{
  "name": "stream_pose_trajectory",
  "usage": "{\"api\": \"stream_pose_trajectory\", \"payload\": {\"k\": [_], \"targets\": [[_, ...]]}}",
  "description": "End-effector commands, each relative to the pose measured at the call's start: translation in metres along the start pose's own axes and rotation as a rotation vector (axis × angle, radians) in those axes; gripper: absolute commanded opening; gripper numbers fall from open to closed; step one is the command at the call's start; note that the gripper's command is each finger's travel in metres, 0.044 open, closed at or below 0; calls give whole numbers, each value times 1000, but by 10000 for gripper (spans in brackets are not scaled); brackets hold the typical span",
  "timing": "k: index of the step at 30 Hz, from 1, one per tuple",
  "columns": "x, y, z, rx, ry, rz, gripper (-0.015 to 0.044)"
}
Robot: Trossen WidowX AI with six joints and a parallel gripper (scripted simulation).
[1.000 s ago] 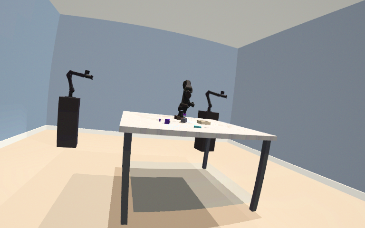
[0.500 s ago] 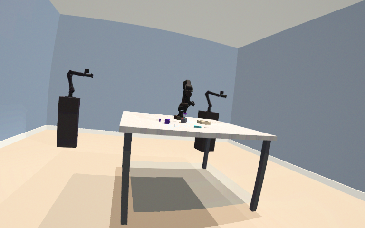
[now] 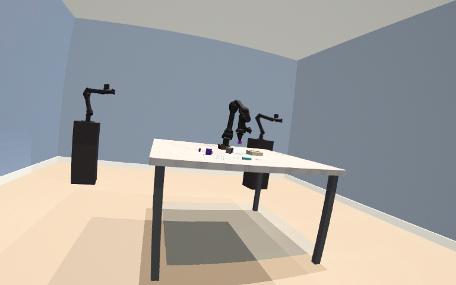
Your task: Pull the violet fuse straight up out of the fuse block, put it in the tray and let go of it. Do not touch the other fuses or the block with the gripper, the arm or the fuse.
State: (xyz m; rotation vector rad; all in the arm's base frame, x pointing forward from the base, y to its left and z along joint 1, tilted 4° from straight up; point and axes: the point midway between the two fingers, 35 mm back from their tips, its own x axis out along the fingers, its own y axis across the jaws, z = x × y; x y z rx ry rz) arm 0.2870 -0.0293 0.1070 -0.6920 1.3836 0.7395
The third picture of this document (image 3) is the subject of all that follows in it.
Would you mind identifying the beige rectangular tray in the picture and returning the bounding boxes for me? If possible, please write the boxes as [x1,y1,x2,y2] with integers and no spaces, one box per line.
[246,150,264,156]

